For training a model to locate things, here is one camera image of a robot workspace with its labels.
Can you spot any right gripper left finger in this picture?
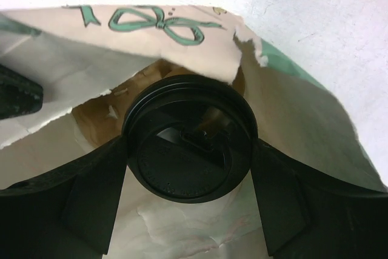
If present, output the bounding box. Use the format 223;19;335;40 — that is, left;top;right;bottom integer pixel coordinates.
1;137;127;258

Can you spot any black coffee lid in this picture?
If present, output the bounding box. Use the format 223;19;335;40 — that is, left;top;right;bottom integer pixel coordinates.
122;75;258;204

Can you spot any single brown cardboard cup carrier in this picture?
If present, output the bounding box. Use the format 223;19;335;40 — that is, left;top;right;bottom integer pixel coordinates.
72;59;193;148

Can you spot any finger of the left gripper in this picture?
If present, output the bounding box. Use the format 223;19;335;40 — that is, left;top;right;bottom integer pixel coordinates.
0;65;44;119

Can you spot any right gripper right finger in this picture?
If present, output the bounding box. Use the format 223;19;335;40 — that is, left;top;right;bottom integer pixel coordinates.
251;139;387;258

